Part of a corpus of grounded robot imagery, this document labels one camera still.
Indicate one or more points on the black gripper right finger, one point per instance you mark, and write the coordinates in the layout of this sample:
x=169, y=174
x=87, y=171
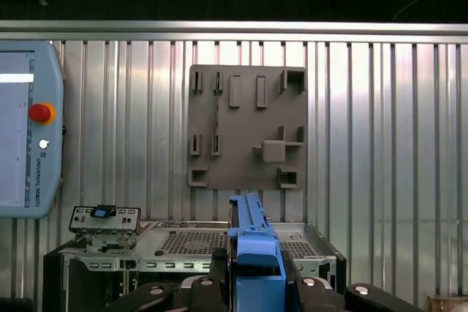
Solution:
x=311, y=299

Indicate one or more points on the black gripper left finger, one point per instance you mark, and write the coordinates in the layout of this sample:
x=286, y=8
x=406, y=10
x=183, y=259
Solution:
x=204, y=297

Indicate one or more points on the hard disk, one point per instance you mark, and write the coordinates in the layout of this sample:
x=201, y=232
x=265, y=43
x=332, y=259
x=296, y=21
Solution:
x=256, y=250

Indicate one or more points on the black open PC case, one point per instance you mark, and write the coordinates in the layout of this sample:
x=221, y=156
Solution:
x=146, y=235

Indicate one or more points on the grey parts rack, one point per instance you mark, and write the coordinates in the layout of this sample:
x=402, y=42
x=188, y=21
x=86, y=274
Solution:
x=248, y=125

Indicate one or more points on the pale blue teach pendant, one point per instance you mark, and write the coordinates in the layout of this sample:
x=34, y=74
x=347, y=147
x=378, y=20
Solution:
x=47, y=71

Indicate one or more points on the grey expansion slot bracket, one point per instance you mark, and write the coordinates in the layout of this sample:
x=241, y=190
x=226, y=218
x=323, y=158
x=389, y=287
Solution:
x=109, y=224

